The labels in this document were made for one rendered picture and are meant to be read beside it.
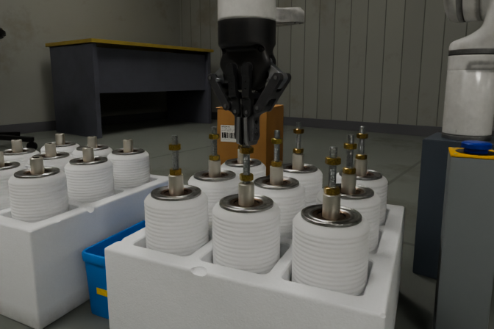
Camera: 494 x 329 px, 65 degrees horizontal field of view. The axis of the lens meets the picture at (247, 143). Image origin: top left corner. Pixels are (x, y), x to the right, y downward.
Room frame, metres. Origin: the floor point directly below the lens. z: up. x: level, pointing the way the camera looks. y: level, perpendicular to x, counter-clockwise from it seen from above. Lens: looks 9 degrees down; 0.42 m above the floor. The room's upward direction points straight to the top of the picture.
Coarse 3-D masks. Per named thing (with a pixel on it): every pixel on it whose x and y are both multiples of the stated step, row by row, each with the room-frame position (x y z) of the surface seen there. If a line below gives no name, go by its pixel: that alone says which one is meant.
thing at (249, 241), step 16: (272, 208) 0.50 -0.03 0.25; (224, 224) 0.48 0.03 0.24; (240, 224) 0.47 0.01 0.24; (256, 224) 0.47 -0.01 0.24; (272, 224) 0.48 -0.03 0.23; (224, 240) 0.48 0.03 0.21; (240, 240) 0.47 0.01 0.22; (256, 240) 0.47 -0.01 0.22; (272, 240) 0.48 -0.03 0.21; (224, 256) 0.48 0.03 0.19; (240, 256) 0.47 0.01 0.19; (256, 256) 0.47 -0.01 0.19; (272, 256) 0.48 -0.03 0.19; (256, 272) 0.47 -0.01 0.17
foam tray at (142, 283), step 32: (128, 256) 0.51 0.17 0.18; (160, 256) 0.50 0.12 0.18; (192, 256) 0.50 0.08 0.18; (288, 256) 0.50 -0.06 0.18; (384, 256) 0.50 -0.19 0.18; (128, 288) 0.51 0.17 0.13; (160, 288) 0.48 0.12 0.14; (192, 288) 0.46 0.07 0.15; (224, 288) 0.44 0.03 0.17; (256, 288) 0.42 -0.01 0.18; (288, 288) 0.42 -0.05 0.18; (320, 288) 0.42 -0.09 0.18; (384, 288) 0.42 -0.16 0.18; (128, 320) 0.51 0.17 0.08; (160, 320) 0.49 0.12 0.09; (192, 320) 0.46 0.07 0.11; (224, 320) 0.44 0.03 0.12; (256, 320) 0.42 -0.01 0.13; (288, 320) 0.41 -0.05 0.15; (320, 320) 0.39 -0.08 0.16; (352, 320) 0.38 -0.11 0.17; (384, 320) 0.36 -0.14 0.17
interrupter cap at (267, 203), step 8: (224, 200) 0.52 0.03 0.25; (232, 200) 0.52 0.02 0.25; (256, 200) 0.53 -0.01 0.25; (264, 200) 0.52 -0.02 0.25; (272, 200) 0.52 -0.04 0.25; (224, 208) 0.49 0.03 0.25; (232, 208) 0.48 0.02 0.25; (240, 208) 0.49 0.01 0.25; (248, 208) 0.49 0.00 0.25; (256, 208) 0.49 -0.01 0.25; (264, 208) 0.49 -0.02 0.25
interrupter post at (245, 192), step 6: (240, 186) 0.51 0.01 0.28; (246, 186) 0.50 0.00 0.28; (252, 186) 0.51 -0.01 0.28; (240, 192) 0.51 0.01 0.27; (246, 192) 0.50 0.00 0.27; (252, 192) 0.51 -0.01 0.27; (240, 198) 0.51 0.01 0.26; (246, 198) 0.50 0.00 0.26; (252, 198) 0.51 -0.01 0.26; (240, 204) 0.51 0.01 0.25; (246, 204) 0.50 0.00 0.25; (252, 204) 0.51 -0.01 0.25
